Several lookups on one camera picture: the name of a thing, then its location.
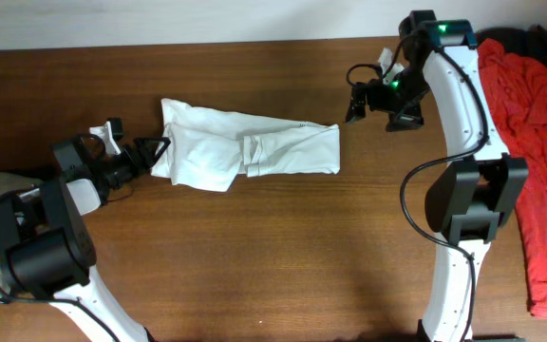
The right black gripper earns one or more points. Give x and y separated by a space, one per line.
379 102

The red t-shirt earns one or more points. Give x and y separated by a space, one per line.
516 91

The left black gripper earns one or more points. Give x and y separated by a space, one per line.
134 158

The black garment top right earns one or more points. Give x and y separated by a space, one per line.
530 43

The white printed t-shirt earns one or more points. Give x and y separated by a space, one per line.
209 148

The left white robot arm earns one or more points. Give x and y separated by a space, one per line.
46 254

